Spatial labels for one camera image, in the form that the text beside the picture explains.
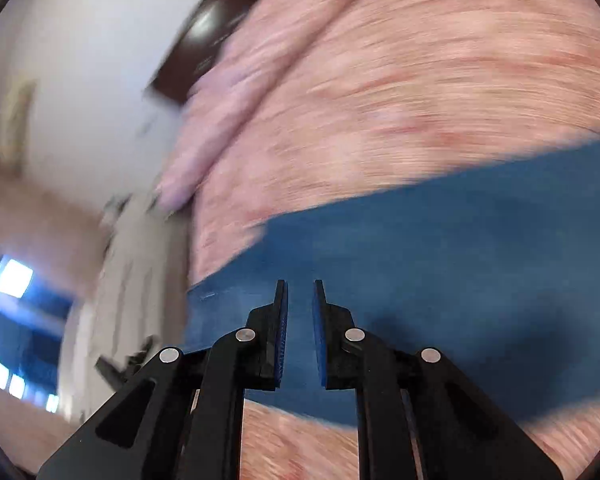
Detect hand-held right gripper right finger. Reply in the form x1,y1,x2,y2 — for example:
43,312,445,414
313,279,564,480

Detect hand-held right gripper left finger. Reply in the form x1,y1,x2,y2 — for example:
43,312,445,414
36,279,289,480

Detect blue denim pants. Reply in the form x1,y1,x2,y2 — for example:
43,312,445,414
182,137,600,428

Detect low white drawer cabinet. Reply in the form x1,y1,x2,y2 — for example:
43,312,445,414
60,195,191,426

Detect pink floral duvet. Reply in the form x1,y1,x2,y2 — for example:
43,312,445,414
157,0,396,211

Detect bright window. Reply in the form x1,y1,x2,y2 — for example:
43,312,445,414
0,240,76,413

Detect pinkish curtain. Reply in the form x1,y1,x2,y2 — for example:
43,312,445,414
0,175,106,296

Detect pink floral bedspread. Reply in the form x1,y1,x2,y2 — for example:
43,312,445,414
190,0,600,480

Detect dark wooden headboard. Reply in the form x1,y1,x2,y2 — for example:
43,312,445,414
147,0,281,106

